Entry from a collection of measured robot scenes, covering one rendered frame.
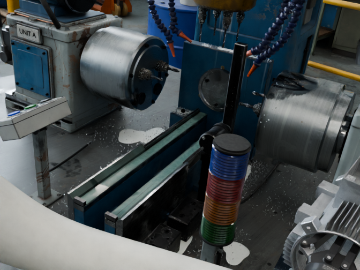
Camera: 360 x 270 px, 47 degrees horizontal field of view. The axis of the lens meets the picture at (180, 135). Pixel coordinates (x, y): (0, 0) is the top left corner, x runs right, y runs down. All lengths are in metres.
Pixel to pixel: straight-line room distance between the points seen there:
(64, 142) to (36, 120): 0.42
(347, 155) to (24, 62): 1.07
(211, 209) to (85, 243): 0.31
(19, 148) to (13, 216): 1.02
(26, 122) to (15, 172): 0.32
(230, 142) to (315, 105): 0.47
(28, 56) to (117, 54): 0.35
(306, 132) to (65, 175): 0.70
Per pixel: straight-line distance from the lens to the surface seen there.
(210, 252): 0.76
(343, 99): 1.11
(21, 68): 1.56
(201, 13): 1.21
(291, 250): 0.78
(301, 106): 1.07
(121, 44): 1.32
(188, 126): 1.32
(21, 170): 1.33
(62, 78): 1.44
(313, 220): 0.74
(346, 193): 0.78
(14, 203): 0.43
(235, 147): 0.63
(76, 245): 0.43
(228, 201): 0.67
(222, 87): 1.35
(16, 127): 1.01
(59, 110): 1.09
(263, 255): 1.07
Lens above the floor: 1.53
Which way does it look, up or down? 29 degrees down
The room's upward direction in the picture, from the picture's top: 6 degrees clockwise
